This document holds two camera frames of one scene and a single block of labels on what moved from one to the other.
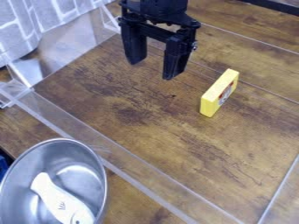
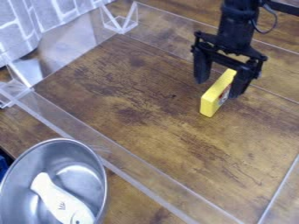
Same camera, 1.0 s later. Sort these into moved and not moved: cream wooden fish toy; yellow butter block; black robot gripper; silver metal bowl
Moved: black robot gripper
Not moved: cream wooden fish toy; silver metal bowl; yellow butter block
